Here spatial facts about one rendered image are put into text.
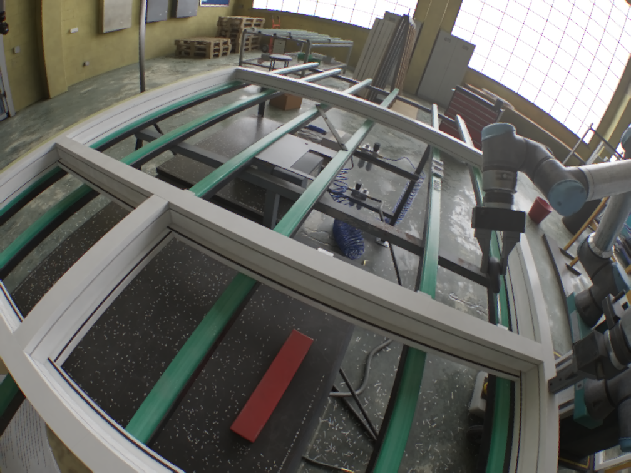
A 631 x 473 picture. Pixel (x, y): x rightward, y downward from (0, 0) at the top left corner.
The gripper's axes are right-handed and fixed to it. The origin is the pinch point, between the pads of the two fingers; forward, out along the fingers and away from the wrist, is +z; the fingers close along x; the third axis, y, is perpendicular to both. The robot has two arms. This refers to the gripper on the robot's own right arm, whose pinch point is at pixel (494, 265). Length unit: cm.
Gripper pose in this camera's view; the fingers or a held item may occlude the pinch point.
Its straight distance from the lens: 70.1
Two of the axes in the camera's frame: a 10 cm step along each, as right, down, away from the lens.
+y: -3.8, 0.1, -9.2
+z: -0.8, 10.0, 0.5
